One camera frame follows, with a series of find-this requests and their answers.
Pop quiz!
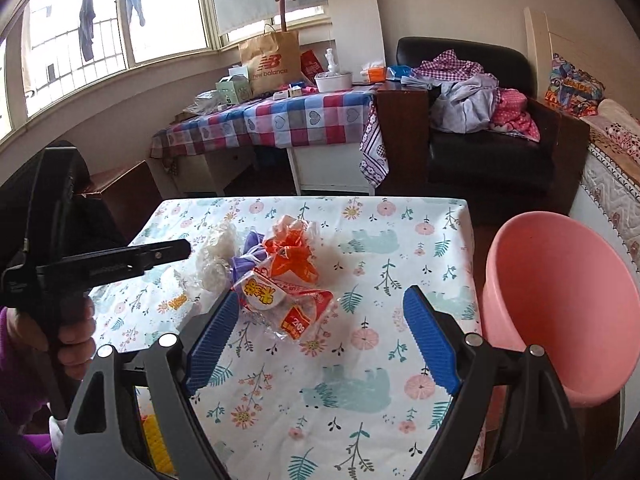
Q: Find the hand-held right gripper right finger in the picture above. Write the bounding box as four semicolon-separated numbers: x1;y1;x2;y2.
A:
402;284;583;480

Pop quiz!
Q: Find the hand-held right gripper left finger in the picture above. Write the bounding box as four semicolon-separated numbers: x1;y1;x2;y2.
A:
54;289;242;480

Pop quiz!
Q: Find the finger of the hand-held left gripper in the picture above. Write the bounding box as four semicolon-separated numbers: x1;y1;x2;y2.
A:
37;238;192;288

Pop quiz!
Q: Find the clear wrapper orange print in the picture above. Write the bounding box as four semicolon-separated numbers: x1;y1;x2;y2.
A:
149;266;202;322

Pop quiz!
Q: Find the clear snack bag orange label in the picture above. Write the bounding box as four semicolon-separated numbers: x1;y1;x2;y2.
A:
231;266;337;347

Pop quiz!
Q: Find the purple plastic bag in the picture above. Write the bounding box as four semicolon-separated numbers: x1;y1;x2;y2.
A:
231;229;275;283

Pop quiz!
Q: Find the yellow foam net pad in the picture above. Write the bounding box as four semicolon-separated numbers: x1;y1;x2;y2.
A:
141;409;177;477

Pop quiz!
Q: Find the orange and white plastic bag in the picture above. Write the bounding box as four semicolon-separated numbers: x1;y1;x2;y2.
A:
264;214;322;287

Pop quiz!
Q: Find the pink plastic basin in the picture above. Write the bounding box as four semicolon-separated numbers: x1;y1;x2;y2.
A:
481;211;640;409

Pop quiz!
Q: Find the person's left forearm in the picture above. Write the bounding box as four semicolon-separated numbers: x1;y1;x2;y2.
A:
0;305;57;467

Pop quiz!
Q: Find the person's left hand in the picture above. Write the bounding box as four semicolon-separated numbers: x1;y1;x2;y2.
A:
10;294;97;382

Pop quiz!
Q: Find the floral tablecloth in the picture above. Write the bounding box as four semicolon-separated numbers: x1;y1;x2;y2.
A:
87;195;489;480

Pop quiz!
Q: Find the brown wooden box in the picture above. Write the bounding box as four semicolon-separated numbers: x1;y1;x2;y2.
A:
81;159;163;212

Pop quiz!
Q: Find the clear plastic bag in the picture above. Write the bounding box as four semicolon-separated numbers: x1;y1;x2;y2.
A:
181;90;222;114

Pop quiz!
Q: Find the black armchair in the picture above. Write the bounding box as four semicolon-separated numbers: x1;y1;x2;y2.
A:
395;36;564;197

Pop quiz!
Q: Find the purple floral hanging cloth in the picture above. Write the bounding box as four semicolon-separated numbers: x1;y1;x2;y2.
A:
359;101;390;189

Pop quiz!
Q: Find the dark hanging garment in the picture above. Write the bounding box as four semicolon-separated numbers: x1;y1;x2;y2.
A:
78;0;98;62

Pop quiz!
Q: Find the green cardboard box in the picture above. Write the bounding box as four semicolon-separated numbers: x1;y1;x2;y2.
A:
215;66;252;106

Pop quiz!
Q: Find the dark brown wooden cabinet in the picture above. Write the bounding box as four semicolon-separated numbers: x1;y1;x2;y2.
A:
375;82;432;197

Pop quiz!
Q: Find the checkered tablecloth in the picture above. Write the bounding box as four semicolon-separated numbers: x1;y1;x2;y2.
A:
151;84;382;162

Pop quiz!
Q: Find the grey lilac garment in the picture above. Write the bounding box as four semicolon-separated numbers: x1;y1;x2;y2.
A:
429;73;502;134

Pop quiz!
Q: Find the bed with patterned blanket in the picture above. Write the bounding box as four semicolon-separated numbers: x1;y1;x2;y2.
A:
569;99;640;288

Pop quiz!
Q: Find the pink dotted garment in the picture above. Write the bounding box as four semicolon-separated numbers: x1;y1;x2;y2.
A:
489;87;542;142

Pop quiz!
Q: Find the brown paper bag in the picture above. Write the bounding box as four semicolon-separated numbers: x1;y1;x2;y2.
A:
238;24;302;97

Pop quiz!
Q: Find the red packet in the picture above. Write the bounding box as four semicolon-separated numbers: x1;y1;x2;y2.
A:
299;49;321;86

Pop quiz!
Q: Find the white bowl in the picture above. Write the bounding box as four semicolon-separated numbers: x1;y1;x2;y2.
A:
313;71;354;94

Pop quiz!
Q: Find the orange tissue box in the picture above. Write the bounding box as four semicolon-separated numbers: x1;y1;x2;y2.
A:
360;62;388;84

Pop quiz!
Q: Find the pink checked shirt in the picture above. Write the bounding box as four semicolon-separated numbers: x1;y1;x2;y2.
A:
412;49;499;84

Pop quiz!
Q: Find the colourful cartoon pillow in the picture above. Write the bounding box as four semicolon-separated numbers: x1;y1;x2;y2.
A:
544;57;607;119

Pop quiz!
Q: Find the cream headboard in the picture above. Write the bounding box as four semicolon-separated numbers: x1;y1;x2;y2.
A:
523;6;640;113

